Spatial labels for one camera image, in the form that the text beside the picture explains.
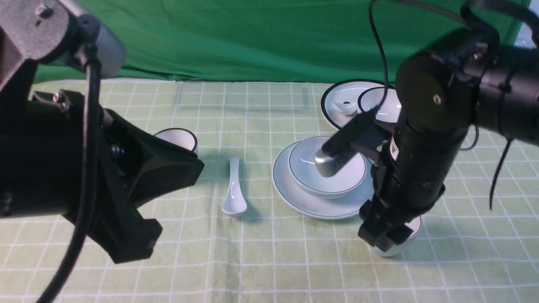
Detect thin-rimmed white plate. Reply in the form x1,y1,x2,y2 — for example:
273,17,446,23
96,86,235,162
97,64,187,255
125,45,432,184
272,142,374,220

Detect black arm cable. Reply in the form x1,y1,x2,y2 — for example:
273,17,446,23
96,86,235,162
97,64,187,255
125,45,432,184
36,42,104,303
368,0,514,211

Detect green checkered tablecloth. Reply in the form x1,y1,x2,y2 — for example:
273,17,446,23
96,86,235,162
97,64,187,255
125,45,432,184
56,79,539,303

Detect thin-rimmed shallow white bowl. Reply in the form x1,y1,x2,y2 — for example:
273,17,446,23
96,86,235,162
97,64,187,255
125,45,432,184
288,136,367,199

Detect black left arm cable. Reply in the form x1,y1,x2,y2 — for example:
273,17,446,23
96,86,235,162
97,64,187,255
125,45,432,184
36,42,104,303

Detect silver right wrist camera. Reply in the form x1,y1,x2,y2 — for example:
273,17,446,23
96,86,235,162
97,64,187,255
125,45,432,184
315,111,396,177

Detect black-rimmed white cup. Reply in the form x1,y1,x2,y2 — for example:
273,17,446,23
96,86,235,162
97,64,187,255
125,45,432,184
154,128,198,154

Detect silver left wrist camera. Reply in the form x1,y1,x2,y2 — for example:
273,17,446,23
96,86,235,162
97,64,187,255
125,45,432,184
0,0,126,91

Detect black-rimmed white bowl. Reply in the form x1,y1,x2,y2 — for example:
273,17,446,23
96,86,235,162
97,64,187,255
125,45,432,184
358,87,402,123

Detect black-rimmed large white plate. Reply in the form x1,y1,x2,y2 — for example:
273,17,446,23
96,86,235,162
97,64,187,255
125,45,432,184
321,79,383,129

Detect small white spoon on plate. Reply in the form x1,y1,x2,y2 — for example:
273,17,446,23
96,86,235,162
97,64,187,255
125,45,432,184
334,101,359,117

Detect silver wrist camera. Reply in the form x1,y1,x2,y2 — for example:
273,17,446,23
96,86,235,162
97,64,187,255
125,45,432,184
0,0,126,91
315,111,396,177

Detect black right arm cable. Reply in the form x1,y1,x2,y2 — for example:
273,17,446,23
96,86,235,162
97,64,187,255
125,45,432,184
368,0,514,211

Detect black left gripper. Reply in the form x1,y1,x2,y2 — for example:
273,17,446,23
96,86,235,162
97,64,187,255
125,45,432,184
63,108,204,263

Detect thin-rimmed white cup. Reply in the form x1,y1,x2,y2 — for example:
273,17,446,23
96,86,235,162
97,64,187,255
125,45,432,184
369,216,423,258

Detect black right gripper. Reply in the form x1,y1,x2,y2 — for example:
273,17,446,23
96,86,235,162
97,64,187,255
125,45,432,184
358,162,445,253

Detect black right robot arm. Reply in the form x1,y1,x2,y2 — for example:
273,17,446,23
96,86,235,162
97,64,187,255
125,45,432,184
358,28,538,252

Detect white ceramic spoon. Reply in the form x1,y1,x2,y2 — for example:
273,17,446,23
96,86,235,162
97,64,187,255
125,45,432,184
221,157,248,218

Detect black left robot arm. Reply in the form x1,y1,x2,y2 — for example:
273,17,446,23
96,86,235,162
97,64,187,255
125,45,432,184
1,60,204,263

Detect green backdrop cloth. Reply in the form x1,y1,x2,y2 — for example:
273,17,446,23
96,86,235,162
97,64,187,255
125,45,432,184
34,0,532,85

